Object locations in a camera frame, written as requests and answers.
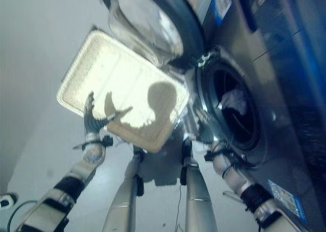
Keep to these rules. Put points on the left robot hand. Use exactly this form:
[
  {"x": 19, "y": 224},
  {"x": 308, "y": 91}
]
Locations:
[{"x": 92, "y": 120}]

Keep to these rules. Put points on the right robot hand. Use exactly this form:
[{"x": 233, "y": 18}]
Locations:
[{"x": 206, "y": 130}]

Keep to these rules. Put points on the white plastic laundry basket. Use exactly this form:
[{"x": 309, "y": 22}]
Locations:
[{"x": 122, "y": 87}]

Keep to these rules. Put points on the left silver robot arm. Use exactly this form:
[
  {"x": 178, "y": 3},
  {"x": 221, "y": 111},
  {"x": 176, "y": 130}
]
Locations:
[{"x": 68, "y": 181}]

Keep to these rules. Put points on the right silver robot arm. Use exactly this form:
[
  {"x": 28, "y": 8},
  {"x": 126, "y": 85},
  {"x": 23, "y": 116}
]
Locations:
[{"x": 244, "y": 186}]

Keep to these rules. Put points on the light clothes in drum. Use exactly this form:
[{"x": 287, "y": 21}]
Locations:
[{"x": 233, "y": 101}]

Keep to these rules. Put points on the grey front-load washing machine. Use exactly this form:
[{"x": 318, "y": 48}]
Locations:
[{"x": 280, "y": 110}]

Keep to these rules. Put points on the round glass washing machine door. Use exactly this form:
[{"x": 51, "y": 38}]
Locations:
[{"x": 150, "y": 21}]

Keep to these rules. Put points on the right silver robot leg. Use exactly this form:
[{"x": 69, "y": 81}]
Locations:
[{"x": 196, "y": 191}]

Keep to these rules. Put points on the blue white info sticker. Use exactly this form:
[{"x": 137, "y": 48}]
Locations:
[{"x": 287, "y": 197}]

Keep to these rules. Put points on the black and white shoe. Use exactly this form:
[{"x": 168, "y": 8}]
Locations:
[{"x": 7, "y": 199}]

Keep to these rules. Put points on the blue energy label sticker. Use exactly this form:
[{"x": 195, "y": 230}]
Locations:
[{"x": 216, "y": 5}]

